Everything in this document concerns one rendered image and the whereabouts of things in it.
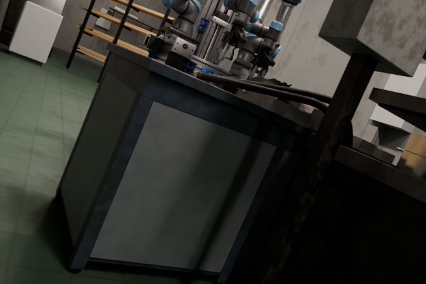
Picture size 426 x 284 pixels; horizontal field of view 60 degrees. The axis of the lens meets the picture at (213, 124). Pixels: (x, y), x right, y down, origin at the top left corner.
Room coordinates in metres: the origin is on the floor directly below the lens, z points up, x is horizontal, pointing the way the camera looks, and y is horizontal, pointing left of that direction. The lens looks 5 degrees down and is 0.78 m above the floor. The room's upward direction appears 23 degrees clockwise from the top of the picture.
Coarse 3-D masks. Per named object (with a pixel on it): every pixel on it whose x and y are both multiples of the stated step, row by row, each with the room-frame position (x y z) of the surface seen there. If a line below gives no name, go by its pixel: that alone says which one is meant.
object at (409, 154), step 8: (416, 136) 1.63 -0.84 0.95; (424, 136) 1.60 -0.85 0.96; (408, 144) 1.64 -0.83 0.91; (416, 144) 1.62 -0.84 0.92; (424, 144) 1.59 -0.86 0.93; (408, 152) 1.63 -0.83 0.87; (416, 152) 1.60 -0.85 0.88; (424, 152) 1.58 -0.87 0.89; (400, 160) 1.65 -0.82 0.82; (408, 160) 1.62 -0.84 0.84; (416, 160) 1.59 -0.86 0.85; (424, 160) 1.56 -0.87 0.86; (400, 168) 1.63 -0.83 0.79; (408, 168) 1.60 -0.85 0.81; (416, 168) 1.58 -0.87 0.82; (424, 168) 1.55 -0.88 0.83; (416, 176) 1.56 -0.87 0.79; (424, 176) 1.54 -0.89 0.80
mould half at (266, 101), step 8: (248, 80) 1.85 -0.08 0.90; (256, 80) 1.79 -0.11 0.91; (264, 80) 1.74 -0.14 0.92; (240, 96) 1.85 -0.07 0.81; (248, 96) 1.80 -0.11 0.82; (256, 96) 1.75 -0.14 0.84; (264, 96) 1.70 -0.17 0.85; (272, 96) 1.77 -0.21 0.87; (256, 104) 1.73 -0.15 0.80; (264, 104) 1.68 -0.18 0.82; (272, 104) 1.63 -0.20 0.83; (280, 104) 1.66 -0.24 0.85; (288, 104) 1.83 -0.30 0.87; (296, 104) 1.86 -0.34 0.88; (280, 112) 1.67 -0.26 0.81; (288, 112) 1.69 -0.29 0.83; (296, 112) 1.71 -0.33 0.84; (304, 112) 1.73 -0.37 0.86; (296, 120) 1.72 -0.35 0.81; (304, 120) 1.74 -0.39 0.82; (312, 120) 1.77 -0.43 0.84
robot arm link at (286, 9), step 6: (282, 0) 2.45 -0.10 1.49; (288, 0) 2.42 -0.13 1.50; (294, 0) 2.42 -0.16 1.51; (300, 0) 2.41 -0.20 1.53; (282, 6) 2.47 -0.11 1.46; (288, 6) 2.45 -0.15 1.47; (294, 6) 2.46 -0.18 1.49; (282, 12) 2.48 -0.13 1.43; (288, 12) 2.47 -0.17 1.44; (276, 18) 2.52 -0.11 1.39; (282, 18) 2.49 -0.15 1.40; (288, 18) 2.51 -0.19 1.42; (282, 30) 2.54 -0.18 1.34; (276, 42) 2.57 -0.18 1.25; (276, 48) 2.59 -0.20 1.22; (270, 54) 2.60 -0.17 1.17; (276, 54) 2.59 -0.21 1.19
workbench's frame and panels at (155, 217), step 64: (128, 64) 1.47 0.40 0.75; (128, 128) 1.23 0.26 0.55; (192, 128) 1.35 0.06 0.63; (256, 128) 1.48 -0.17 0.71; (64, 192) 1.64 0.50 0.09; (128, 192) 1.28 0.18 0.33; (192, 192) 1.40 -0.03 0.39; (256, 192) 1.56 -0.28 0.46; (128, 256) 1.33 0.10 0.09; (192, 256) 1.47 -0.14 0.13
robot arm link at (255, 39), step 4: (248, 36) 2.60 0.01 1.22; (252, 36) 2.60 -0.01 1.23; (256, 36) 2.60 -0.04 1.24; (248, 40) 2.60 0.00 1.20; (252, 40) 2.60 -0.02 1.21; (256, 40) 2.60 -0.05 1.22; (260, 40) 2.60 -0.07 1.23; (244, 44) 2.61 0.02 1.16; (248, 44) 2.60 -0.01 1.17; (252, 44) 2.60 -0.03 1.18; (256, 44) 2.60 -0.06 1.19; (260, 44) 2.59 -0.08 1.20; (244, 48) 2.60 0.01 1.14; (248, 48) 2.60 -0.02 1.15; (252, 48) 2.61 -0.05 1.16; (256, 48) 2.60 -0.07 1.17; (256, 52) 2.63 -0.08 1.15
